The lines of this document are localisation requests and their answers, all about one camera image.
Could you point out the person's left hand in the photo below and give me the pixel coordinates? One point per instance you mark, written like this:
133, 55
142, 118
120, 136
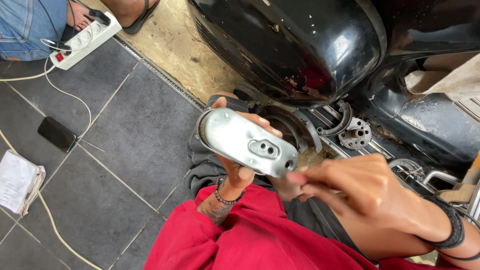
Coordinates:
234, 176

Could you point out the person's right hand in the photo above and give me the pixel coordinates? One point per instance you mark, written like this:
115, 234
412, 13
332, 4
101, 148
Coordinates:
369, 187

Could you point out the person's right fingers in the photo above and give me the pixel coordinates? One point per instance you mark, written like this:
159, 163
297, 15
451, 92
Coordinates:
305, 180

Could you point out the silver oval metal cover plate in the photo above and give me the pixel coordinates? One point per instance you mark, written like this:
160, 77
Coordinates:
234, 138

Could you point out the dark curved brake backing plate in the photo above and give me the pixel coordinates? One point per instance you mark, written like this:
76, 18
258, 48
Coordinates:
300, 123

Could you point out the round metal wheel hub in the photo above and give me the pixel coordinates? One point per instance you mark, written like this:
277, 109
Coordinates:
355, 134

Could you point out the curved silver brake shoe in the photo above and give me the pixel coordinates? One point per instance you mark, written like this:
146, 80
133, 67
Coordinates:
343, 122

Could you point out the red shirt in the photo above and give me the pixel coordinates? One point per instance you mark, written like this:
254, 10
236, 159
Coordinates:
243, 236

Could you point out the chrome metal bar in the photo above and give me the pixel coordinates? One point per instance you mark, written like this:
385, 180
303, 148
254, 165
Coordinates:
440, 175

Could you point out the black scooter body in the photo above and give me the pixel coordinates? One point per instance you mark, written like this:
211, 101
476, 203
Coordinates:
431, 123

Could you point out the black scooter side panel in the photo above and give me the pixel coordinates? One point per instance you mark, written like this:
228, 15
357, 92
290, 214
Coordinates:
285, 41

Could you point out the thick black woven wristband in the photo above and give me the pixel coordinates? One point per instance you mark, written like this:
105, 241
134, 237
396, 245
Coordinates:
452, 228

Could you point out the brown wooden piece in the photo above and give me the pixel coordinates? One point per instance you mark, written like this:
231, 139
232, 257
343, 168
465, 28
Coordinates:
470, 176

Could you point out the beige crumpled paper sheet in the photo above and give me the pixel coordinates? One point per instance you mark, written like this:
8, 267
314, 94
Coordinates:
446, 78

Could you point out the metal floor track strip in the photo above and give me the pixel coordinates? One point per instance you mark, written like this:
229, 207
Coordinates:
161, 73

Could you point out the black sandal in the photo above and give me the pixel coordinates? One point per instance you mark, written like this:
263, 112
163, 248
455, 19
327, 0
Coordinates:
144, 17

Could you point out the black smartphone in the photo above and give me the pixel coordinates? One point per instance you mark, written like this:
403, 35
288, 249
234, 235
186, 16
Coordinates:
57, 133

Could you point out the white power strip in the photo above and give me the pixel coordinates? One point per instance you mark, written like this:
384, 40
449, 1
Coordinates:
84, 41

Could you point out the black plug adapter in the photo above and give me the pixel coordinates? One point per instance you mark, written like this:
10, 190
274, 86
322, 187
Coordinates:
99, 17

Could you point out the worn paper notebook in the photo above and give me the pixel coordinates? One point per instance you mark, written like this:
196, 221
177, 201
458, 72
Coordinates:
17, 183

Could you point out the chrome curved bracket with spring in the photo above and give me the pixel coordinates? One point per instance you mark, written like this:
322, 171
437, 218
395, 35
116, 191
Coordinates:
407, 168

